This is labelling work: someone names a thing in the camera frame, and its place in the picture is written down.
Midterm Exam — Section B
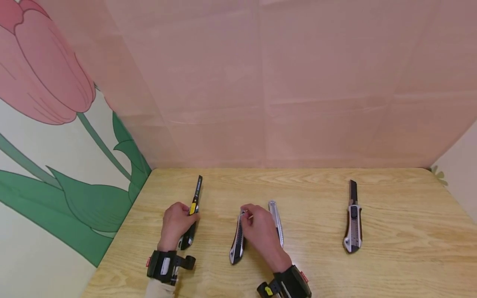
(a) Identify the black wrist band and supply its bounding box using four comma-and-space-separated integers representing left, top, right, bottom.
256, 265, 312, 298
146, 250, 197, 286

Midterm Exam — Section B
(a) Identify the person's left forearm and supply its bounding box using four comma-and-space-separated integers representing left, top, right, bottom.
145, 278, 176, 298

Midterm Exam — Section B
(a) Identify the slim silver utility knife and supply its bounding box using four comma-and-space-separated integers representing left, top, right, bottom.
268, 201, 285, 249

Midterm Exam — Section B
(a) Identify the black silver utility knife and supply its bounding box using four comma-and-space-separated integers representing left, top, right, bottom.
343, 179, 363, 254
229, 210, 249, 265

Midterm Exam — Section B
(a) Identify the black yellow utility knife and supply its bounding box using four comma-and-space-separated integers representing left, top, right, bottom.
178, 175, 204, 251

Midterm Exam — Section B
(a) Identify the person's right hand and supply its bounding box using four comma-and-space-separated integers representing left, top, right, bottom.
240, 204, 293, 274

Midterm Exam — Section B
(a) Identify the person's left hand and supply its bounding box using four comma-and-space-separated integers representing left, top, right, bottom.
158, 202, 201, 252

